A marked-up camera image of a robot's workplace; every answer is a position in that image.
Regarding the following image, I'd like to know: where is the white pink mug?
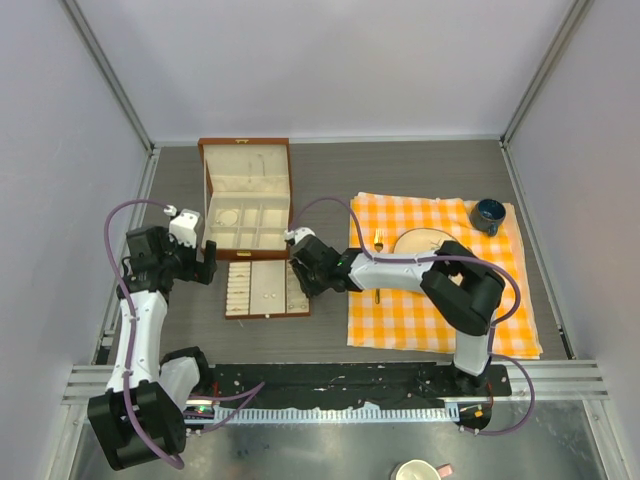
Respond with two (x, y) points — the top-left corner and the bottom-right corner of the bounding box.
(389, 459), (454, 480)

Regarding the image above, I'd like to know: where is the brown jewelry tray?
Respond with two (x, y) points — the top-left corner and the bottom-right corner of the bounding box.
(225, 260), (311, 320)

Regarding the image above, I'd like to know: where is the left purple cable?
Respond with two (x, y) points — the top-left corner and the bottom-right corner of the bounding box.
(103, 198), (266, 471)

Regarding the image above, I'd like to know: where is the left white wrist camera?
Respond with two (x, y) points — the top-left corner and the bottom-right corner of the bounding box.
(163, 205), (201, 249)

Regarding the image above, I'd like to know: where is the white cable duct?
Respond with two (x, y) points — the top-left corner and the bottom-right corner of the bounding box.
(228, 403), (459, 425)

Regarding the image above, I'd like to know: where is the brown jewelry box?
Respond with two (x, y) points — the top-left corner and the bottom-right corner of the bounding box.
(198, 136), (293, 261)

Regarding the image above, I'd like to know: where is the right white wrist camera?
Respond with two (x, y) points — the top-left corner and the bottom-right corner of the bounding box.
(284, 227), (315, 246)

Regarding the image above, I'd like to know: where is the bird pattern plate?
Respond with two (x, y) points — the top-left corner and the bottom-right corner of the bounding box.
(393, 228), (455, 254)

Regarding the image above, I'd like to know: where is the dark blue bowl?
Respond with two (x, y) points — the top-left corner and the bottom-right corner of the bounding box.
(469, 199), (506, 237)

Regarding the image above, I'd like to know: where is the yellow checkered cloth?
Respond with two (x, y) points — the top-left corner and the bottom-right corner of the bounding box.
(346, 190), (544, 360)

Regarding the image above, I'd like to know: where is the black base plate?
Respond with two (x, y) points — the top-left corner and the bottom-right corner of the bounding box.
(192, 362), (512, 410)

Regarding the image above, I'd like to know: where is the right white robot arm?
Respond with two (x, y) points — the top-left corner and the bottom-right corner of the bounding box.
(285, 228), (511, 395)

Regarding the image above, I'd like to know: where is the gold fork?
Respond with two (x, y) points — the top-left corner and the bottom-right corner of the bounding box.
(374, 228), (384, 305)

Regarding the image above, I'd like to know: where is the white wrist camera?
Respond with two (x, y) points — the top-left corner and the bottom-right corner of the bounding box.
(163, 205), (201, 249)
(284, 227), (315, 246)

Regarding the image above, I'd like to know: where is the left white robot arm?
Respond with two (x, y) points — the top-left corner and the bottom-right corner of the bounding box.
(87, 223), (216, 470)

